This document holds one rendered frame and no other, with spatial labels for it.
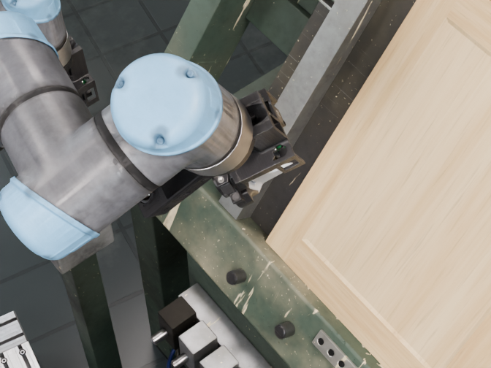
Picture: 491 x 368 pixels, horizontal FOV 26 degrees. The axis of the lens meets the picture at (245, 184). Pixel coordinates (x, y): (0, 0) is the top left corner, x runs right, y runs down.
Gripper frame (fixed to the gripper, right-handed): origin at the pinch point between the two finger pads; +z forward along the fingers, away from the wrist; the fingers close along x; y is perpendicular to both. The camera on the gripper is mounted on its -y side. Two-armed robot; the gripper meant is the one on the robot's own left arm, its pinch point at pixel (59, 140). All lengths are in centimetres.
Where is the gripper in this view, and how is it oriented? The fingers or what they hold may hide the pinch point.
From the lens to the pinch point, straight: 179.4
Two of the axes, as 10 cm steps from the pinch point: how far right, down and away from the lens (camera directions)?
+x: -6.1, -6.5, 4.5
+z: 0.3, 5.5, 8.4
